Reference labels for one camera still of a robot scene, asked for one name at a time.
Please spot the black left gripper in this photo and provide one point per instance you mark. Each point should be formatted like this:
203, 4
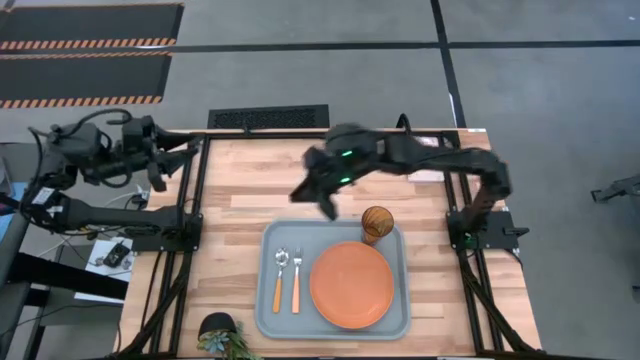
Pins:
140, 140

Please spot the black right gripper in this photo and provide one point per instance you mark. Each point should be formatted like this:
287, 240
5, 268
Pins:
340, 160

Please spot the amber faceted cup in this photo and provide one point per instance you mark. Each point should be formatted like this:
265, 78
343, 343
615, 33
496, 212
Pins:
377, 224

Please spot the orange round plate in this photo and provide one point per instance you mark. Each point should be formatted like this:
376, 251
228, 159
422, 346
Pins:
351, 285

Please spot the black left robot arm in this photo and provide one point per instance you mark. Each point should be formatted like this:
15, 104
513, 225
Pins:
100, 215

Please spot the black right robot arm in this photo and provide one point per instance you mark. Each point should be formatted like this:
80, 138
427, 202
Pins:
450, 160

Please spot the grey plastic tray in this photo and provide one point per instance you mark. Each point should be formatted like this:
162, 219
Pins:
280, 230

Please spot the black floor vent grate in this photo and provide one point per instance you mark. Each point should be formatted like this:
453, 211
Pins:
267, 117

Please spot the black hazard-striped floor mat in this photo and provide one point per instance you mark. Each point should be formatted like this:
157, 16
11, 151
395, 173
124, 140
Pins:
85, 75
90, 22

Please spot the small black device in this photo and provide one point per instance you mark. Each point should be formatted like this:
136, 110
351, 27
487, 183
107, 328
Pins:
116, 254

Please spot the white paper sheet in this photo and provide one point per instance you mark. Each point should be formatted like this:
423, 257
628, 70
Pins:
102, 280

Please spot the succulent plant in black pot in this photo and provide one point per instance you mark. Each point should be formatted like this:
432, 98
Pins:
220, 330

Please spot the dark grey side desk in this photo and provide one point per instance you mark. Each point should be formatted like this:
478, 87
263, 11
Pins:
10, 250

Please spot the black aluminium table frame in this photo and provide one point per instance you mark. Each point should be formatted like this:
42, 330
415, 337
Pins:
275, 135

